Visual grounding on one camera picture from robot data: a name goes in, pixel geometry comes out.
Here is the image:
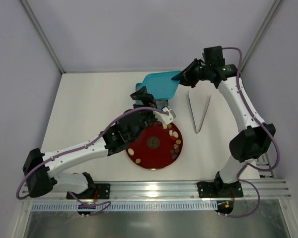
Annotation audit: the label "teal tin lid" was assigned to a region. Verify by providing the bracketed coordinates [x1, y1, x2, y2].
[136, 71, 181, 101]

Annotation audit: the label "metal tongs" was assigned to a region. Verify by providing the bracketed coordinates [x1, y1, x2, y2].
[186, 91, 212, 135]

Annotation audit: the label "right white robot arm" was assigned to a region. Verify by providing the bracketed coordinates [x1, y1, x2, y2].
[173, 46, 276, 198]

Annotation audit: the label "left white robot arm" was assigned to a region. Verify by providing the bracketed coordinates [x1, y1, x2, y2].
[16, 102, 169, 200]

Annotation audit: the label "white round swirl chocolate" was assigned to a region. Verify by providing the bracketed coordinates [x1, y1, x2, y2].
[128, 148, 135, 156]

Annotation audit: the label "teal tin box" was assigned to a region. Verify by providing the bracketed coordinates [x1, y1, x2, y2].
[130, 83, 169, 109]

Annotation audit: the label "red round tray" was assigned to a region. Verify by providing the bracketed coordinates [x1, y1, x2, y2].
[126, 122, 184, 170]

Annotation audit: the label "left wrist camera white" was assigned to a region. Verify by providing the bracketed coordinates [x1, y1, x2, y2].
[153, 106, 176, 126]

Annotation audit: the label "left black mount plate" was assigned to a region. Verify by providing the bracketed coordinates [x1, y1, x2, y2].
[72, 183, 110, 200]

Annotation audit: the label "black mount plate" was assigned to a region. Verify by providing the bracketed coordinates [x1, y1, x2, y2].
[72, 183, 110, 200]
[197, 181, 244, 198]

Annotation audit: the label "slotted cable duct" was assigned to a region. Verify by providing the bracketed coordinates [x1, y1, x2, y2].
[31, 200, 218, 213]

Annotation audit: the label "right frame post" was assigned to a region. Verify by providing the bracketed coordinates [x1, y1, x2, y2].
[241, 0, 285, 71]

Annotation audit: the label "frame post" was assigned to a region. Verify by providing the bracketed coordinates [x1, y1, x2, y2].
[241, 0, 285, 71]
[18, 0, 66, 74]

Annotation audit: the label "right black mount plate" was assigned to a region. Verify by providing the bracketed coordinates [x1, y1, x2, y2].
[197, 181, 244, 198]

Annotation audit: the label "aluminium rail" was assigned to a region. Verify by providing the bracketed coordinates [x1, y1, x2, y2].
[19, 179, 291, 203]

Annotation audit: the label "left frame post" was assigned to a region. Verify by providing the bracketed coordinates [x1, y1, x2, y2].
[18, 0, 66, 74]

